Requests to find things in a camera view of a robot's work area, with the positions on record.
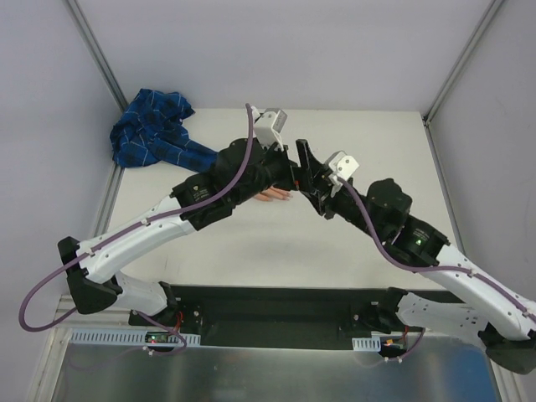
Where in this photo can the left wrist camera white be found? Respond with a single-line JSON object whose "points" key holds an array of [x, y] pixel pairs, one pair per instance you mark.
{"points": [[268, 126]]}

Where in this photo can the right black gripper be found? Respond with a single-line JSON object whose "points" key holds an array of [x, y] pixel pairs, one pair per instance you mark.
{"points": [[317, 184]]}

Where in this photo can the right white cable duct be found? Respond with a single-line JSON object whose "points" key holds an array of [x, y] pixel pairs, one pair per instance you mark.
{"points": [[371, 344]]}

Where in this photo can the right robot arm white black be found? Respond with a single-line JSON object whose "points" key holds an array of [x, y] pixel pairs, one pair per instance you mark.
{"points": [[489, 316]]}

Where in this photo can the left aluminium frame post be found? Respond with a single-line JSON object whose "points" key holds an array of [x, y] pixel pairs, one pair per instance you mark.
{"points": [[92, 44]]}

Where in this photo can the blue plaid cloth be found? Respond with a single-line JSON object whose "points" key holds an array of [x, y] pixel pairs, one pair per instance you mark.
{"points": [[151, 130]]}

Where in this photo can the right aluminium frame post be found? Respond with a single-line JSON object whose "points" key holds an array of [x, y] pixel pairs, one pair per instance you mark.
{"points": [[463, 59]]}

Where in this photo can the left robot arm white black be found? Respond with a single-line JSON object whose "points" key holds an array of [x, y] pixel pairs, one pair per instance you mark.
{"points": [[239, 172]]}

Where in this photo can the aluminium frame post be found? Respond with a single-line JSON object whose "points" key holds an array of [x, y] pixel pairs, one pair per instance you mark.
{"points": [[463, 59], [92, 44]]}

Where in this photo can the left white cable duct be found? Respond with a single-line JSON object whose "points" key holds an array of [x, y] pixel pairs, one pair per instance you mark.
{"points": [[117, 337]]}

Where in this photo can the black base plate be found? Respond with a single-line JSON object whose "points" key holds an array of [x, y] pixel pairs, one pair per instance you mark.
{"points": [[295, 318]]}

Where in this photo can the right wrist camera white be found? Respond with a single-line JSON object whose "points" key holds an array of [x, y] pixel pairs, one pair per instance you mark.
{"points": [[341, 167]]}

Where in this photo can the mannequin hand with nails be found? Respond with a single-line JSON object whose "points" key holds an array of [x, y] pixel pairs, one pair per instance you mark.
{"points": [[272, 194]]}

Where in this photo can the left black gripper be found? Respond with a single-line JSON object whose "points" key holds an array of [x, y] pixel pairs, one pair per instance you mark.
{"points": [[283, 163]]}

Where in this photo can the white cable duct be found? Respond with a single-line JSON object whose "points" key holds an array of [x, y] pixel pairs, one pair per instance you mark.
{"points": [[371, 344], [117, 337]]}

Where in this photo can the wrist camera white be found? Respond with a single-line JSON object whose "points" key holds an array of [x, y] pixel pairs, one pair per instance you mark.
{"points": [[341, 167], [268, 126]]}

